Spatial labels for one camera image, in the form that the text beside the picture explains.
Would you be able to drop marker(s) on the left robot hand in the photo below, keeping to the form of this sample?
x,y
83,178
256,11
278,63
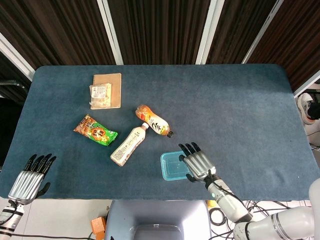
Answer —
x,y
26,181

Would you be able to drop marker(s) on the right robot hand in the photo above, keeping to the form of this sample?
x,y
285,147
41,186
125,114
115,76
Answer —
x,y
200,165

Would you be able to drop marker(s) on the blue plastic lid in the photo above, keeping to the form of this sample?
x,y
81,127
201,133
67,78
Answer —
x,y
172,166

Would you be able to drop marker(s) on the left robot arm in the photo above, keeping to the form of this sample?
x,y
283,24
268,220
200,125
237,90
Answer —
x,y
8,217

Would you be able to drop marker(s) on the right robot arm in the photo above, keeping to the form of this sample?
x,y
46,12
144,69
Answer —
x,y
232,205

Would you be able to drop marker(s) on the orange wooden block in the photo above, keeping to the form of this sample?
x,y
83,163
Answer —
x,y
98,223

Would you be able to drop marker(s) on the orange tea bottle black cap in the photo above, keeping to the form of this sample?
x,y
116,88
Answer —
x,y
155,122

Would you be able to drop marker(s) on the grey robot torso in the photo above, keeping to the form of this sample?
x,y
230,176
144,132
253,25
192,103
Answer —
x,y
157,212

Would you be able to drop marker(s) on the blue table cloth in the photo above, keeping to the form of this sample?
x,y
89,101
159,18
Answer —
x,y
225,100

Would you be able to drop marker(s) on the white milk tea bottle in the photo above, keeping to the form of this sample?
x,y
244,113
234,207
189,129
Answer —
x,y
130,143

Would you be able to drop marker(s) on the green snack bag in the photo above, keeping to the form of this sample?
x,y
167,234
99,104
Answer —
x,y
96,131

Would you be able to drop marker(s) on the brown spiral notebook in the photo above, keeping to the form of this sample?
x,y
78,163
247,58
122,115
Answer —
x,y
116,90

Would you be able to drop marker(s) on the clear bread packet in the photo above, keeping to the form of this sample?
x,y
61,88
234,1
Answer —
x,y
100,96

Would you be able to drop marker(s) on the white frame post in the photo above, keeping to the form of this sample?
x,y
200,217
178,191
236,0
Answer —
x,y
15,53
307,86
208,32
262,32
111,32

